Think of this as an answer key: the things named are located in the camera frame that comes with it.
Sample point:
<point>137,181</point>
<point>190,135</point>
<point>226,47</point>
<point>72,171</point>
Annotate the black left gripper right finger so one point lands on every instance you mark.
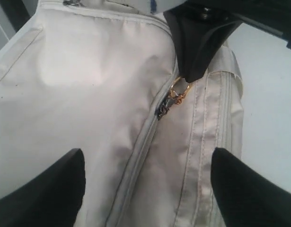
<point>244,197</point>

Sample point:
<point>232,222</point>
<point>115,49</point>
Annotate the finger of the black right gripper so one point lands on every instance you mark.
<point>197,35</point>

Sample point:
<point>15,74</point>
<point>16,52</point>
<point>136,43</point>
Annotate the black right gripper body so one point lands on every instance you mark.
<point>271,16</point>

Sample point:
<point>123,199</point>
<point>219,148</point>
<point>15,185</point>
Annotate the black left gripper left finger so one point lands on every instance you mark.
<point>52,199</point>

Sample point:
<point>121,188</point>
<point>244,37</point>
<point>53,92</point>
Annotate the cream fabric duffel bag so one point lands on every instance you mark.
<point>102,76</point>

